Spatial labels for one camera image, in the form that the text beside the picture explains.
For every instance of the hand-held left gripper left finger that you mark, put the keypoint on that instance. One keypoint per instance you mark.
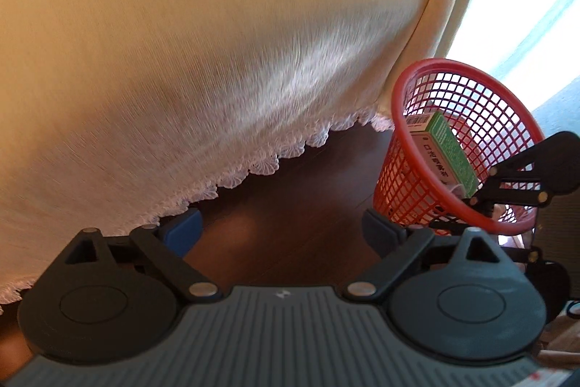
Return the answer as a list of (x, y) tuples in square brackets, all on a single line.
[(185, 228)]

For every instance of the red plastic mesh basket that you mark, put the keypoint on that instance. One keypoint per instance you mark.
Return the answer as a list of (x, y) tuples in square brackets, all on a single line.
[(408, 187)]

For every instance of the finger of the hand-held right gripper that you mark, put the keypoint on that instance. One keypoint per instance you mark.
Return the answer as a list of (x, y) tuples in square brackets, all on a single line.
[(521, 195), (446, 228)]

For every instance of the pale yellow bed sheet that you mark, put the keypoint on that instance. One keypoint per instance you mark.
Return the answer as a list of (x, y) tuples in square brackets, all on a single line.
[(204, 74)]

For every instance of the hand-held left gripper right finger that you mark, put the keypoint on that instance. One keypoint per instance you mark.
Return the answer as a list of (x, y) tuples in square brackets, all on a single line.
[(378, 228)]

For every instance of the green-white medicine box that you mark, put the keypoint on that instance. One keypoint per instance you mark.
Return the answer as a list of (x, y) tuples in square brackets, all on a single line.
[(448, 146)]

